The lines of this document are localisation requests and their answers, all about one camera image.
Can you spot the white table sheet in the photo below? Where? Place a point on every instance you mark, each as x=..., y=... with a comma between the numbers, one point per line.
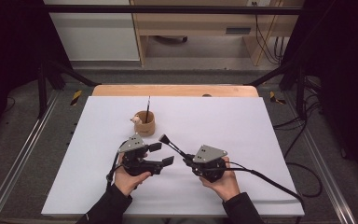
x=214, y=124

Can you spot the white cabinet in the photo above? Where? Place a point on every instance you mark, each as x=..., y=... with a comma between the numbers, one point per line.
x=96, y=37

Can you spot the yellow clamp right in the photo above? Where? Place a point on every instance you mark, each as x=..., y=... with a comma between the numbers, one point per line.
x=273, y=98

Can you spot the tan cup with hedgehog figure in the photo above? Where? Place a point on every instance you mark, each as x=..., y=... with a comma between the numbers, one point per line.
x=144, y=128

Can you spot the wooden desk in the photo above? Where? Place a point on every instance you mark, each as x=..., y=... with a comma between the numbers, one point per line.
x=183, y=26

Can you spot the dark table grommet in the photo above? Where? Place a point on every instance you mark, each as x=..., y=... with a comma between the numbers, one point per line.
x=206, y=95

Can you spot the yellow clamp left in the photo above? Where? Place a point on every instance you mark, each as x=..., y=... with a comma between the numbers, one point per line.
x=76, y=97

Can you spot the black horizontal frame bar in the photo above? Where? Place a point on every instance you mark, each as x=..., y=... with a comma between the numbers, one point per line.
x=167, y=9

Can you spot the aluminium floor rail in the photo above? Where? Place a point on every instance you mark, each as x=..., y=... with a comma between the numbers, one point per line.
x=18, y=155
x=323, y=168

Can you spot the black curtain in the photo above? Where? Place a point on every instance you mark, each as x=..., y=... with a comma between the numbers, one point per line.
x=348, y=77
x=9, y=56

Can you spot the yellow clamp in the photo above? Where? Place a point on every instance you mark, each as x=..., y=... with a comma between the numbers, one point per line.
x=273, y=98
x=76, y=97

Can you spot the black frame strut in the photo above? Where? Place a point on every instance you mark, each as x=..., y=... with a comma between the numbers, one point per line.
x=300, y=93
x=42, y=93

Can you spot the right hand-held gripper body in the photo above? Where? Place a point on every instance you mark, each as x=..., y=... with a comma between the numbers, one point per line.
x=209, y=169

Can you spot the thin black makeup brush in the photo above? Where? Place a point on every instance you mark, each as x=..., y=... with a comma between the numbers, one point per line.
x=148, y=109

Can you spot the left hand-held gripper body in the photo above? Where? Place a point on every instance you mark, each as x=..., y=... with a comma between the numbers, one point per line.
x=135, y=161

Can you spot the light wooden table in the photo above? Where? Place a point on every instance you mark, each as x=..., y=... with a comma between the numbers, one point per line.
x=167, y=90

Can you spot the person's left hand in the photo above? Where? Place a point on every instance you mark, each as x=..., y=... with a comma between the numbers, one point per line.
x=127, y=183

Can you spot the person's right hand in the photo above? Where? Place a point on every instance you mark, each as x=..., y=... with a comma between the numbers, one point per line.
x=227, y=186

